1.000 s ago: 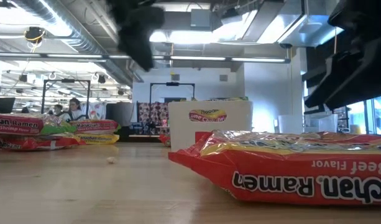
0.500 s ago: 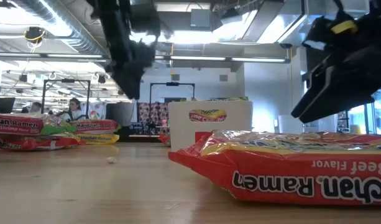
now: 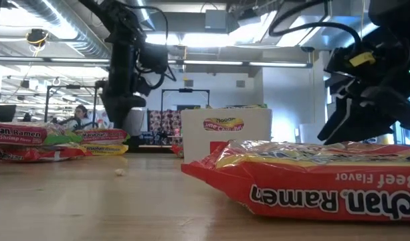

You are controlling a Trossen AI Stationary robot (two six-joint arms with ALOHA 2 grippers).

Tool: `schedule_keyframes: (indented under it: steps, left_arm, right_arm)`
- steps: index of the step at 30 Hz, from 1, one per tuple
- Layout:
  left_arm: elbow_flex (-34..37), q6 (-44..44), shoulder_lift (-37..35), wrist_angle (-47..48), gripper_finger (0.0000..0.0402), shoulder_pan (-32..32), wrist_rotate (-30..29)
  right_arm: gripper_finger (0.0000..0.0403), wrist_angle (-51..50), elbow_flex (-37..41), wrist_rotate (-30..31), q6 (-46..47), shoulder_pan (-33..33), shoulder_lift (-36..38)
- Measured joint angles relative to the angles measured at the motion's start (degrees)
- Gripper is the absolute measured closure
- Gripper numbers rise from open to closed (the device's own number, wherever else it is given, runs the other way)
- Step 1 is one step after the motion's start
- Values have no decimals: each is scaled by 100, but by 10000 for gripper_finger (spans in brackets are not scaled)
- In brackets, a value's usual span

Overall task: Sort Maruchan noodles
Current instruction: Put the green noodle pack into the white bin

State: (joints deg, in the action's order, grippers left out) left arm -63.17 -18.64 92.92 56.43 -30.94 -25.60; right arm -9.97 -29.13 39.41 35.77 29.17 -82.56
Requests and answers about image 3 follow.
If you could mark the grey ceiling box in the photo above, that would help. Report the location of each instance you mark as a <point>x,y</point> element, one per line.
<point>216,20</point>

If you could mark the rectangular sheet metal duct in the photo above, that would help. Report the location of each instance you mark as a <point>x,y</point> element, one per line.
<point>301,40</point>

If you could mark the suspended linear light bar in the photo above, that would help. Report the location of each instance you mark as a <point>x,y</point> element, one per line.
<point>211,62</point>

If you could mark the person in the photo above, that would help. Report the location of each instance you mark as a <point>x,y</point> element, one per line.
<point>80,117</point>

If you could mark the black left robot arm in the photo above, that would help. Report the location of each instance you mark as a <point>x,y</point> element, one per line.
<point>117,20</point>

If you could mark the white plastic bin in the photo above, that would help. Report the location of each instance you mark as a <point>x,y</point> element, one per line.
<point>224,147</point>

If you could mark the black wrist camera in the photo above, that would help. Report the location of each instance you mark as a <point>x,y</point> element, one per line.
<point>142,86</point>
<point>340,67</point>

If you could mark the yellow creamy chicken ramen pack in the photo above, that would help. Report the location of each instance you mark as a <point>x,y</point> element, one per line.
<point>106,149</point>

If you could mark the grey trash bin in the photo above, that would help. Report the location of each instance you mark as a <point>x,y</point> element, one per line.
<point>139,122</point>

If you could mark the small dark ceiling fixture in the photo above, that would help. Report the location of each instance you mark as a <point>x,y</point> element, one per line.
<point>307,49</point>

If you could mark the white noodle crumb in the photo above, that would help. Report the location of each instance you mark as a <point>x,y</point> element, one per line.
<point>120,172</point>

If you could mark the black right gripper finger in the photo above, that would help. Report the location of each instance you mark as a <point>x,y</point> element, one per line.
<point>402,110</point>
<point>355,124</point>

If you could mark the grey square wall box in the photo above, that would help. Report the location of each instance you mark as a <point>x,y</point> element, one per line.
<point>240,83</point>
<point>188,83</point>

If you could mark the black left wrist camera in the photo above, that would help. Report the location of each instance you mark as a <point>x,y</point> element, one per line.
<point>142,86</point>

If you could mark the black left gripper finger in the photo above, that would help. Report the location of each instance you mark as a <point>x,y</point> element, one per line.
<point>112,112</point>
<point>127,107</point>

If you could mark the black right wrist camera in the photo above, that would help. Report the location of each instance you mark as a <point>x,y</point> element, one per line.
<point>340,67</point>

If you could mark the black computer monitor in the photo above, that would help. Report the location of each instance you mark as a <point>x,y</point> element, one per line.
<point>2,113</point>

